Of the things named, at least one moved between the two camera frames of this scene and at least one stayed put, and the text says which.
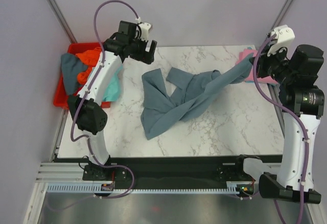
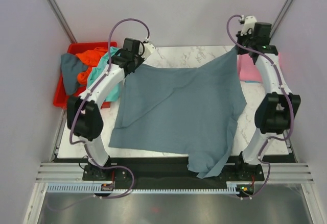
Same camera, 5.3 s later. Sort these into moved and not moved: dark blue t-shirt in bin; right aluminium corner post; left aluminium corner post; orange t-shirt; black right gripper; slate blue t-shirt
Moved: slate blue t-shirt; black right gripper
Not moved: orange t-shirt; dark blue t-shirt in bin; left aluminium corner post; right aluminium corner post
